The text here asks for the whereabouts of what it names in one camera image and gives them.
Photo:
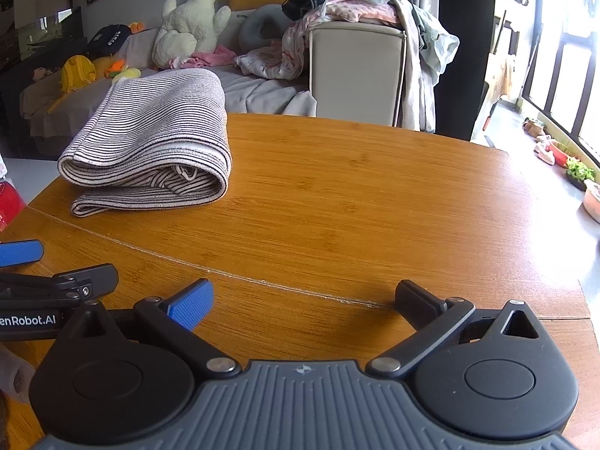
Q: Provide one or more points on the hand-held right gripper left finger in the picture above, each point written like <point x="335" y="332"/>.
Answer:
<point x="190" y="307"/>

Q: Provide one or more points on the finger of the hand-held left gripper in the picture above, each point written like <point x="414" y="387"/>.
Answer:
<point x="93" y="279"/>
<point x="18" y="252"/>

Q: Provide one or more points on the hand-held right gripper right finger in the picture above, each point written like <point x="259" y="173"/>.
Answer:
<point x="422" y="304"/>

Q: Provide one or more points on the striped knit garment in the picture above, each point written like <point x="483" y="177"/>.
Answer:
<point x="154" y="117"/>

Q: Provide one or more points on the pile of clothes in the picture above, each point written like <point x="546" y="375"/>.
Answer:
<point x="422" y="42"/>

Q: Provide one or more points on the red plastic object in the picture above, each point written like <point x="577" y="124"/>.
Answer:
<point x="9" y="206"/>

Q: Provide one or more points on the grey tissue roll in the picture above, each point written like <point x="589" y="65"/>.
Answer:
<point x="14" y="375"/>

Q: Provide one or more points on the yellow plush toy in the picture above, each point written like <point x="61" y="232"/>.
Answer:
<point x="77" y="75"/>

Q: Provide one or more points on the pink slipper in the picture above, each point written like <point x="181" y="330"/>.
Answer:
<point x="543" y="139"/>
<point x="543" y="153"/>

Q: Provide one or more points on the white upright floor cleaner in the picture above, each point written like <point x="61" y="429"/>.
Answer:
<point x="490" y="117"/>

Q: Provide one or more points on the pink basin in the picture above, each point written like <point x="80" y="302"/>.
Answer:
<point x="593" y="201"/>

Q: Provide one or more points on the red basin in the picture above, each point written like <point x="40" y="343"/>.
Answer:
<point x="558" y="152"/>

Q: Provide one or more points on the yellow orange duck plush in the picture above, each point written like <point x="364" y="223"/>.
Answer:
<point x="117" y="69"/>

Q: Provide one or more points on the brown furry slipper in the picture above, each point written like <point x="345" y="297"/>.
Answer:
<point x="533" y="127"/>

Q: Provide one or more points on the glass tank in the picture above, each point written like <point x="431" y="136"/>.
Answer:
<point x="42" y="33"/>

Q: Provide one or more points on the grey covered sofa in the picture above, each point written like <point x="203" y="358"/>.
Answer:
<point x="262" y="93"/>

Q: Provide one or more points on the black cap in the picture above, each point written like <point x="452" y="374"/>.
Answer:
<point x="110" y="37"/>

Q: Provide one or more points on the yellow towel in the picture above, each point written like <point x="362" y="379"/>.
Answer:
<point x="499" y="77"/>

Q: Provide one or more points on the pink cloth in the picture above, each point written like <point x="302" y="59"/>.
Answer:
<point x="206" y="58"/>

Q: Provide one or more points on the pale crumpled cloth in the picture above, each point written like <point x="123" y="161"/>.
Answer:
<point x="272" y="61"/>

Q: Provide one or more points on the white plush toy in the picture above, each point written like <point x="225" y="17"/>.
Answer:
<point x="187" y="28"/>

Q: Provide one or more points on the grey neck pillow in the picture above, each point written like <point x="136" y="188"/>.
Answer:
<point x="262" y="28"/>

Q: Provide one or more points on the black window frame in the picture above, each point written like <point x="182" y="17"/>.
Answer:
<point x="562" y="42"/>

